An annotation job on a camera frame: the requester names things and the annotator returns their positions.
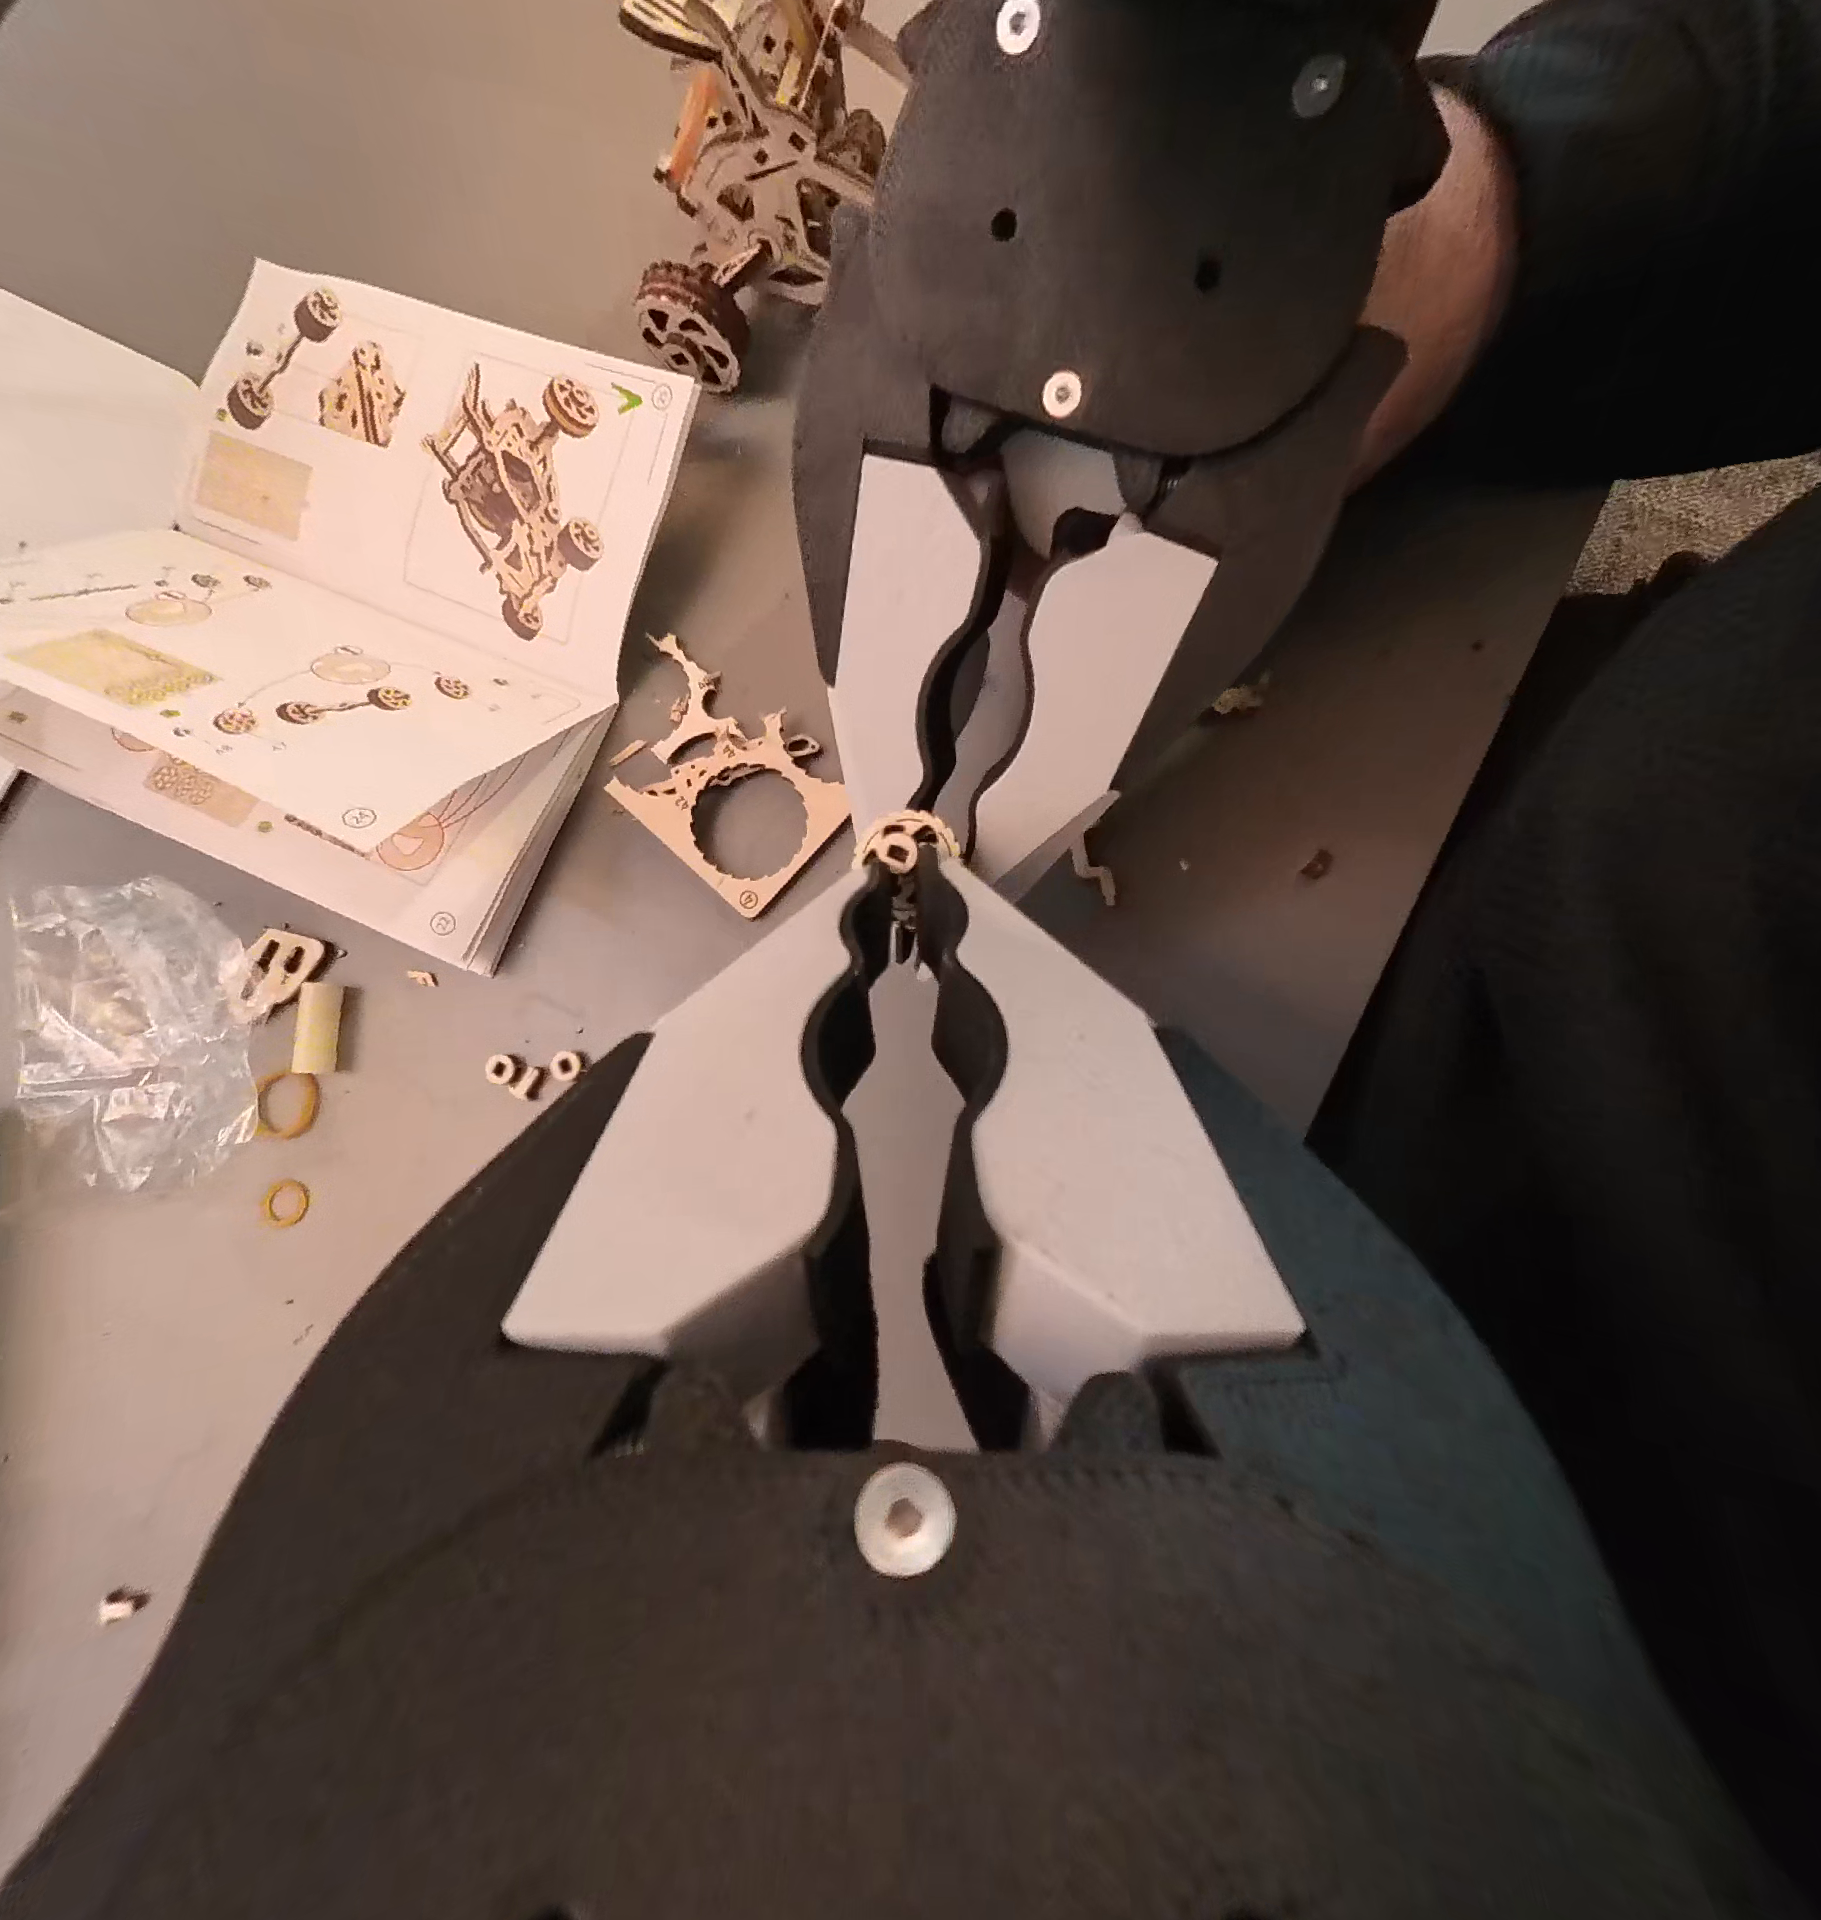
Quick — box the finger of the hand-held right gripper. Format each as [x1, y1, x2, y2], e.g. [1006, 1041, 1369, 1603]
[942, 525, 1225, 902]
[834, 446, 1003, 832]

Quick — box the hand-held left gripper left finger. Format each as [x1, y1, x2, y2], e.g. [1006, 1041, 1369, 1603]
[502, 866, 896, 1448]

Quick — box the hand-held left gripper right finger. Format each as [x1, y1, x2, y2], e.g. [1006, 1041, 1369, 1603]
[917, 857, 1309, 1439]

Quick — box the wooden parts sheet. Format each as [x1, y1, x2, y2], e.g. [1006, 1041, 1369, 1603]
[604, 630, 853, 921]

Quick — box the person's right forearm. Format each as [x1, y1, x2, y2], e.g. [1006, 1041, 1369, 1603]
[1423, 0, 1821, 488]

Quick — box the wooden model buggy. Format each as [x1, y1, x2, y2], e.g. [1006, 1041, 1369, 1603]
[618, 0, 910, 395]

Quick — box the person's right hand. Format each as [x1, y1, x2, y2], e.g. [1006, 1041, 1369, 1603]
[1353, 58, 1526, 485]

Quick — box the slotted oval wooden plate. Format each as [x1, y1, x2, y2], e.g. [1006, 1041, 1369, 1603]
[233, 928, 328, 1021]

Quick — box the instruction booklet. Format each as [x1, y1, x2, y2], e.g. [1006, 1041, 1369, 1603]
[0, 257, 701, 975]

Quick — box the clear plastic bag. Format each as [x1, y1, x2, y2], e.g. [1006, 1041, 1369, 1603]
[9, 875, 261, 1196]

